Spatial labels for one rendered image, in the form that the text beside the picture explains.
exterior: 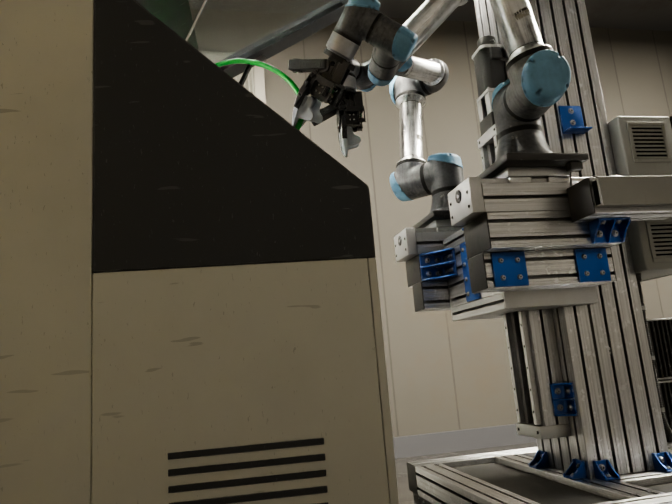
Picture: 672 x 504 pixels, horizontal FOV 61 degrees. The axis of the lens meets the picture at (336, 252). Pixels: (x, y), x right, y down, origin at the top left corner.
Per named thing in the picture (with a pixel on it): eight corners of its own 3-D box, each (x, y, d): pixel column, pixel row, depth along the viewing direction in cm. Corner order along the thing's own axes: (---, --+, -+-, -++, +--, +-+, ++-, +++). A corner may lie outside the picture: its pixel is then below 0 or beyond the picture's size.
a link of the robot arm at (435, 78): (463, 84, 216) (406, 72, 176) (437, 94, 223) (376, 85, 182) (456, 55, 216) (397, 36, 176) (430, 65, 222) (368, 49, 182)
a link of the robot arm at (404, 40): (412, 53, 147) (376, 32, 147) (423, 28, 136) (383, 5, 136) (398, 77, 145) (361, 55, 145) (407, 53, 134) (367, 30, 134)
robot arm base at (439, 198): (463, 223, 205) (459, 197, 207) (481, 211, 191) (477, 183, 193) (423, 224, 202) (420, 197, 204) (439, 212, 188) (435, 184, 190)
